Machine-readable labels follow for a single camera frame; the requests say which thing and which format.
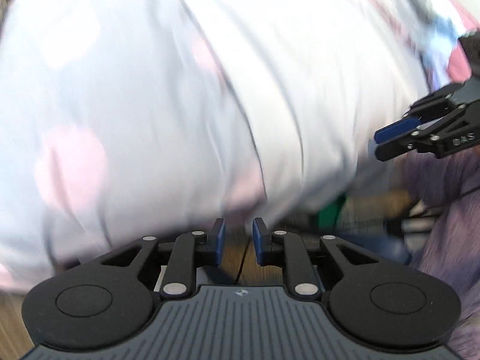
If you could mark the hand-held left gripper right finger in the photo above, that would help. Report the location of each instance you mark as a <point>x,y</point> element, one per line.
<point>258,242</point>

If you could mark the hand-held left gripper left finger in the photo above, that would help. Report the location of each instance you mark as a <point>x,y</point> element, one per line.
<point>219,242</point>

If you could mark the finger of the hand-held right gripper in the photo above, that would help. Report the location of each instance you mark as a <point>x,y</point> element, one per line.
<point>431,103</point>
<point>397,129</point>

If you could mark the green object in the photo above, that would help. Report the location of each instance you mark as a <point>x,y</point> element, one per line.
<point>332,212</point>

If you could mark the person's purple fuzzy clothing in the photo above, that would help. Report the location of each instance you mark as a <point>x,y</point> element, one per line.
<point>450,232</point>

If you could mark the grey bed cover pink dots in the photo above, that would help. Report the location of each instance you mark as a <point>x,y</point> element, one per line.
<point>150,82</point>

